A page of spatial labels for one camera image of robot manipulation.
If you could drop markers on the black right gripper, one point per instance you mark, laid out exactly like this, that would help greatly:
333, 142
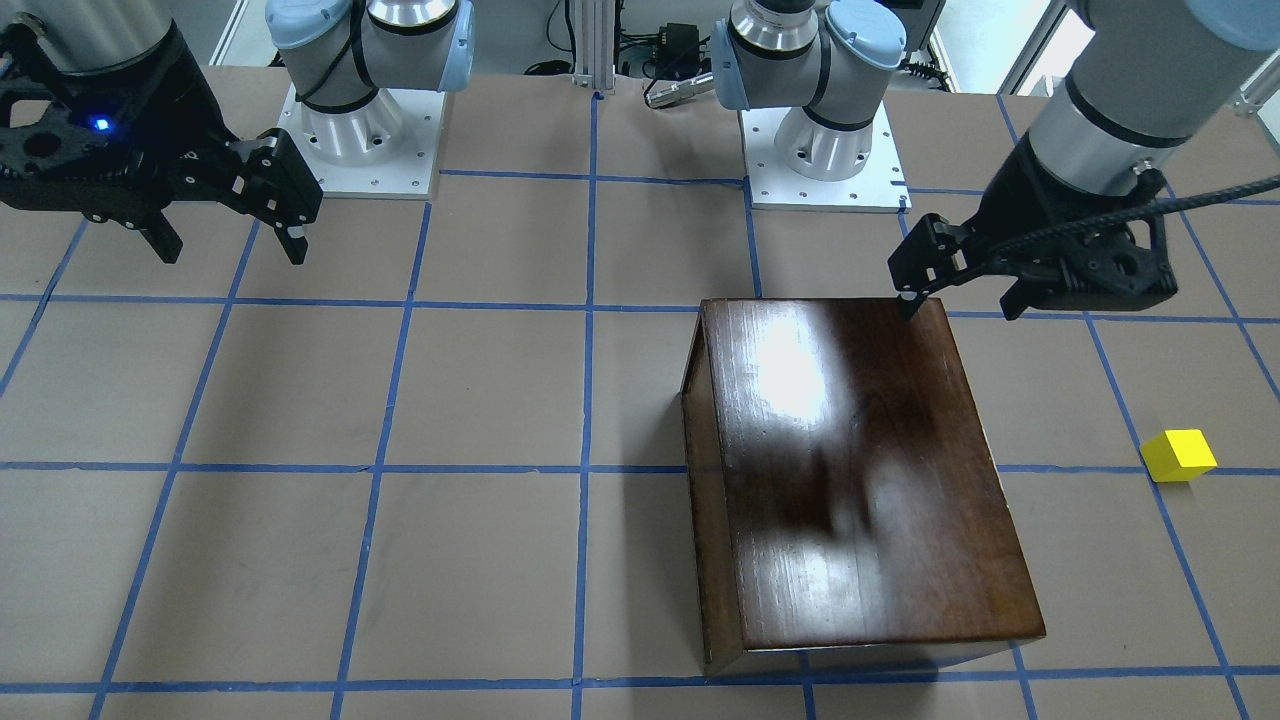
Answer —
168, 112

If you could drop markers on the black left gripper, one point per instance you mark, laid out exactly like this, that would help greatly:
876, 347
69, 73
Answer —
1025, 197

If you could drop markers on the yellow block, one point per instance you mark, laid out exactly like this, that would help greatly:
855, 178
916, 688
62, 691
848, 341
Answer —
1178, 455

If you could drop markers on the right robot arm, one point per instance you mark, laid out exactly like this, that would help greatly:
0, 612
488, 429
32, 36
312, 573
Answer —
339, 54

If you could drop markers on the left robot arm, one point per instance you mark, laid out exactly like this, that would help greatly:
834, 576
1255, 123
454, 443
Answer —
1152, 75

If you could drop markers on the dark wooden drawer cabinet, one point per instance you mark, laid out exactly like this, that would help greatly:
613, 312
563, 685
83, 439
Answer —
844, 499

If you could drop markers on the silver metal cylinder tool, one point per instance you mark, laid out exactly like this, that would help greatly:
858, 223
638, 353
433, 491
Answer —
679, 92

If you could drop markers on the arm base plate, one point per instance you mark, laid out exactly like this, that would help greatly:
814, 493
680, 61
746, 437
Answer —
387, 150
795, 165

